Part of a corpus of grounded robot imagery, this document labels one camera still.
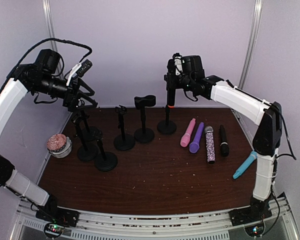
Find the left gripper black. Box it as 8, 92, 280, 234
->
32, 73, 97, 112

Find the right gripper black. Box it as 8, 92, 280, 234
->
166, 71, 194, 91

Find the black stand of orange-ring microphone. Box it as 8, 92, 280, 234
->
157, 105, 177, 135

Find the pink microphone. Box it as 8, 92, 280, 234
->
180, 118, 196, 148

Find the black stand of blue microphone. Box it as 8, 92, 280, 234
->
70, 112, 99, 162

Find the rhinestone silver microphone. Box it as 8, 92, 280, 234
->
204, 125, 216, 165

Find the black stand of rhinestone microphone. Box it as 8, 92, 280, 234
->
134, 95, 156, 144

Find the black stand of purple microphone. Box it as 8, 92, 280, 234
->
113, 105, 136, 151

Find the purple microphone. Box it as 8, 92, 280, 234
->
189, 122, 205, 154

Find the black microphone with white band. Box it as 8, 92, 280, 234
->
219, 124, 230, 157

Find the blue microphone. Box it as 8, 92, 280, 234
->
232, 150, 257, 180

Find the black stand of pink microphone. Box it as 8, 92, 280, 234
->
76, 110, 98, 142

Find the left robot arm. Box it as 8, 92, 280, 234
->
0, 38, 98, 222

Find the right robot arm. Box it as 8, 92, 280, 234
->
157, 53, 288, 221

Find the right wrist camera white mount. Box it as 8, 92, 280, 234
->
167, 52, 183, 76

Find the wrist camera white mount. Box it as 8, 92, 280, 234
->
167, 52, 183, 76
66, 59, 93, 87

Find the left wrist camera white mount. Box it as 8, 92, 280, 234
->
66, 59, 93, 87

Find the right aluminium corner post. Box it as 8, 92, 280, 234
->
238, 0, 264, 90

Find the aluminium corner post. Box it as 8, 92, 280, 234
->
238, 0, 264, 90
41, 0, 75, 113

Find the left aluminium corner post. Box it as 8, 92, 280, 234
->
41, 0, 75, 113

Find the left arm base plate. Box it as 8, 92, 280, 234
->
35, 208, 80, 227

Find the front aluminium rail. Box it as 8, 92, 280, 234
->
11, 197, 300, 240

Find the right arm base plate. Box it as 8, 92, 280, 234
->
228, 207, 273, 227

